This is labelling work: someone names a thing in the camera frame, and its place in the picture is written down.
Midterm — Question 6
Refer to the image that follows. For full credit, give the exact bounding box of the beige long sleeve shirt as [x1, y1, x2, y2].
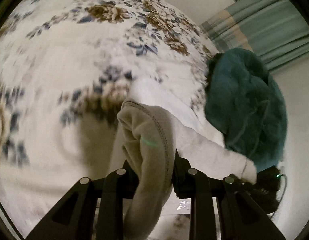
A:
[110, 98, 257, 239]

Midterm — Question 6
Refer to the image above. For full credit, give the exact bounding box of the right green curtain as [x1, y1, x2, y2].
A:
[201, 0, 309, 70]

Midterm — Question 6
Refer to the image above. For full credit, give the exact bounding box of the folded white cloth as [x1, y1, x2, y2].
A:
[129, 77, 224, 147]

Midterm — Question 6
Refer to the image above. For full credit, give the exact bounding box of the dark green fleece blanket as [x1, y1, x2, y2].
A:
[205, 48, 287, 172]

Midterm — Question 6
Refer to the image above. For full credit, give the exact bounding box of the floral bed cover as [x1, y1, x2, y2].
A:
[0, 0, 217, 238]

